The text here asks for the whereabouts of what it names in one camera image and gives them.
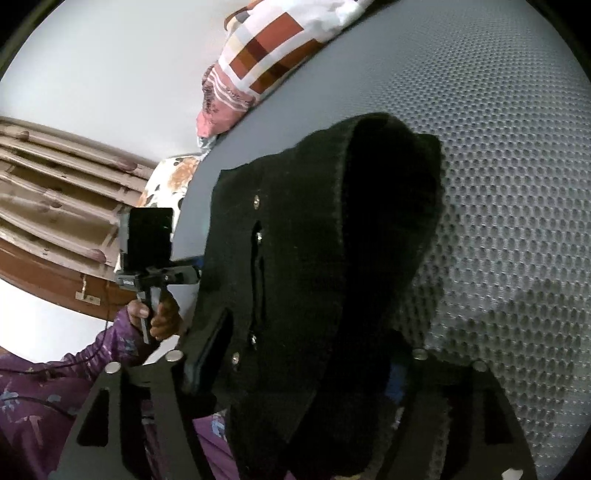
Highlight person's left hand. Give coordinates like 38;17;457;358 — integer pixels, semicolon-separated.
126;294;182;342

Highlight pink patterned cloth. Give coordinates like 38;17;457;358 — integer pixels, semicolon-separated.
196;64;260;139

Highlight white brown checked pillow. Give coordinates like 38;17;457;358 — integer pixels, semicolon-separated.
217;0;376;108

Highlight brown wooden headboard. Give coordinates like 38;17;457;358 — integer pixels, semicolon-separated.
0;115;158;320

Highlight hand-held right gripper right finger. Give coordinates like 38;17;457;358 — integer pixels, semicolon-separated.
386;347;539;480

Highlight black pants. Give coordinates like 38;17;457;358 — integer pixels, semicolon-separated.
182;112;446;480

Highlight person's purple printed clothing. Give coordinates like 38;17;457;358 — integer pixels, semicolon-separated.
0;350;242;480

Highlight person's left forearm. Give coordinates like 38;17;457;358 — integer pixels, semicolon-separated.
60;307;156;385

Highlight white orange floral pillow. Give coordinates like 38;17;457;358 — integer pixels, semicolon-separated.
113;154;202;274

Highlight grey mesh mattress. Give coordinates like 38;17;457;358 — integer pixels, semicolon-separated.
170;0;591;474

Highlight black cable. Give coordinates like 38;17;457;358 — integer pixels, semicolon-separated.
0;276;112;421

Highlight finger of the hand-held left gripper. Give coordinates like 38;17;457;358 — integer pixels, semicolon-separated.
158;264;204;286

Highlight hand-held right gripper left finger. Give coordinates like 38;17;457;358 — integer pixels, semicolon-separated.
58;308;235;480

